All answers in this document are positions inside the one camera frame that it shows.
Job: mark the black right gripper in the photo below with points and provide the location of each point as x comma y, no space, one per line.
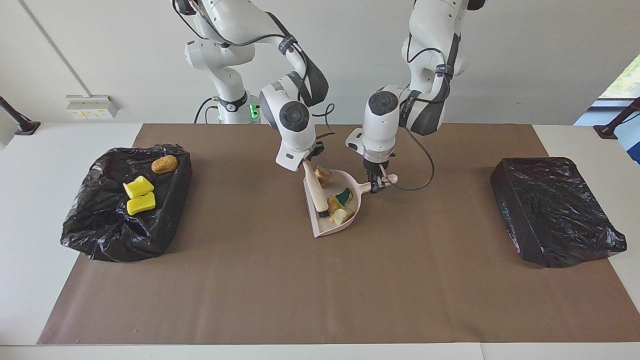
316,151

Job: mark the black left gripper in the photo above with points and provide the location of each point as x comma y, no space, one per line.
376,165

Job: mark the round pale bread chunk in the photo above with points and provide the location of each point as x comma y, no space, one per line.
324,176

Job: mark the small yellow green sponge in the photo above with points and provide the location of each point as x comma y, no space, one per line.
344,196

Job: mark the orange crust ridged bread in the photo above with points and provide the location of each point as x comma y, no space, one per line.
334,202

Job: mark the pale bread slice piece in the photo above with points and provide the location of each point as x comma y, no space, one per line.
340,216

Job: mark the pale pink plastic dustpan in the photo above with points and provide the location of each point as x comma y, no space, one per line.
325,227

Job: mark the brown potato shaped sponge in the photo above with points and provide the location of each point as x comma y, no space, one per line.
165,164

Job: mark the yellow notched sponge piece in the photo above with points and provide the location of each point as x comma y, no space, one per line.
138,186

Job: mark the yellow wedge sponge piece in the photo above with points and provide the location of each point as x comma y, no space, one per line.
141,204

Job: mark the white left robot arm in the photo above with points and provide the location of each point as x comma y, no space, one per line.
382,130

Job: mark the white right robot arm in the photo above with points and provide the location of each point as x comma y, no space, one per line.
295,120

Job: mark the smooth black bag bin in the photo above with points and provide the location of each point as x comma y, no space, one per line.
550,210

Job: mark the crumpled black bag bin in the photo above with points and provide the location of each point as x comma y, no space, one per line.
100,235

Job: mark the base box green light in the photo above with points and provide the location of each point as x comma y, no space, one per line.
254,111

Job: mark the brown paper table mat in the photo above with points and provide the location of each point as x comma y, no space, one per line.
320,310

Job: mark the black stand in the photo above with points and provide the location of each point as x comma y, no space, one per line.
607,131
25,126

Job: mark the window with green view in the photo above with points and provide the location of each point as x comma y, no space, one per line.
627,80

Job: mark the white wall socket box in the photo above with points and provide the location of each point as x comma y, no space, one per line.
92,106

